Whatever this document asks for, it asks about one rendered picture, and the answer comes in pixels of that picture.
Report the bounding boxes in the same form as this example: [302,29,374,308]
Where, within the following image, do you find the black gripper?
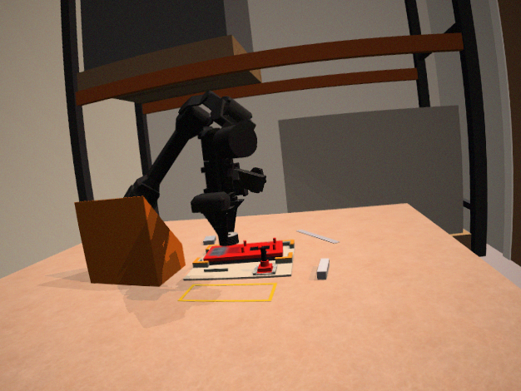
[191,158,248,242]

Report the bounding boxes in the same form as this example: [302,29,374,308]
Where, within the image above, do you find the grey flat bar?
[297,230,340,244]

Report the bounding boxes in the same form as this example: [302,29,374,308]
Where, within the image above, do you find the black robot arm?
[123,90,266,209]

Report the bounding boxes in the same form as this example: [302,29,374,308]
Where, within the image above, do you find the black and white wheel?
[218,232,239,246]

